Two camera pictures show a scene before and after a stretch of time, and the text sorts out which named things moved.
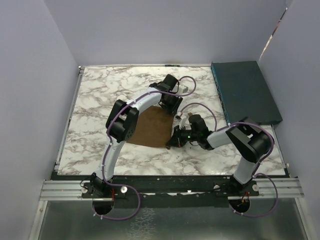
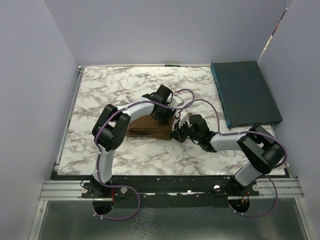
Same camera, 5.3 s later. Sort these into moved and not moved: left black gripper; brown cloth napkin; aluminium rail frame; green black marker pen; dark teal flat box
Moved: brown cloth napkin; left black gripper
Not moved: dark teal flat box; aluminium rail frame; green black marker pen
